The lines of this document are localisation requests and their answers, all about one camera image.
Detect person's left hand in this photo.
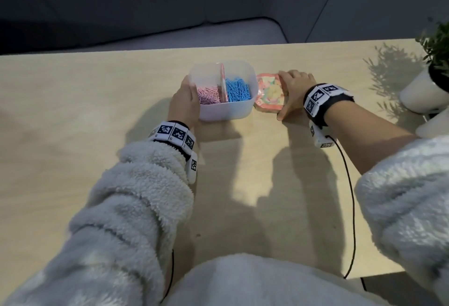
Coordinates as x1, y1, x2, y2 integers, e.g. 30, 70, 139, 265
167, 75, 201, 129

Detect person's right hand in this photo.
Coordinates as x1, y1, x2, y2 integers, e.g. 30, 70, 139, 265
276, 69, 318, 122

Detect heap of pink paper clips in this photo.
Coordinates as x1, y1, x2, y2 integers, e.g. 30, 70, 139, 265
196, 86, 222, 104

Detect floral tin lid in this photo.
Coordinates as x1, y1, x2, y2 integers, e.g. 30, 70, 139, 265
253, 72, 285, 113

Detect clear plastic divided box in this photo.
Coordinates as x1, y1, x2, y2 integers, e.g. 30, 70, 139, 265
188, 61, 260, 122

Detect heap of blue paper clips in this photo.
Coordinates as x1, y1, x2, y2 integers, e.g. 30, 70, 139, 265
224, 77, 253, 102

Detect person's left forearm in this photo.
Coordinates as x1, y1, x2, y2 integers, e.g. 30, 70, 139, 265
0, 140, 196, 306

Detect person's right forearm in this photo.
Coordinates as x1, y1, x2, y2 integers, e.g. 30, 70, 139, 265
322, 100, 421, 175

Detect left marker wristband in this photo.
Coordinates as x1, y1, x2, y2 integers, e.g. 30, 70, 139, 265
147, 121, 197, 159

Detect marker wristband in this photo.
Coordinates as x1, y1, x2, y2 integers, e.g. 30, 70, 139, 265
147, 121, 197, 159
303, 83, 355, 129

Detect right marker wristband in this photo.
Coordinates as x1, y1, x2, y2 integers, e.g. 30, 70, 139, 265
303, 83, 355, 129

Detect dark grey sofa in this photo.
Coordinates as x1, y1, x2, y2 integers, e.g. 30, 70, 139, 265
0, 0, 449, 56

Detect white plant pot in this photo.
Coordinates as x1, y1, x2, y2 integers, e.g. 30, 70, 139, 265
399, 67, 449, 113
419, 107, 449, 138

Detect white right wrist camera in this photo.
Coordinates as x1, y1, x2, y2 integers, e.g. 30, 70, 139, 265
308, 121, 337, 148

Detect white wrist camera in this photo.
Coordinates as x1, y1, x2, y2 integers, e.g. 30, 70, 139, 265
308, 121, 337, 148
185, 151, 199, 185

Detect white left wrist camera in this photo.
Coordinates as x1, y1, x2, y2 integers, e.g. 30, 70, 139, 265
185, 151, 199, 185

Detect black right camera cable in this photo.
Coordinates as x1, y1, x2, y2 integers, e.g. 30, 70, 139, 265
329, 137, 367, 292

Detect black camera cable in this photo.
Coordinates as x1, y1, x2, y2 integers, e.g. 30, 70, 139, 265
159, 249, 175, 303
329, 137, 367, 292

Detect black left camera cable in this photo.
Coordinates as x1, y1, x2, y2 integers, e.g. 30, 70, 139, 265
159, 249, 175, 303

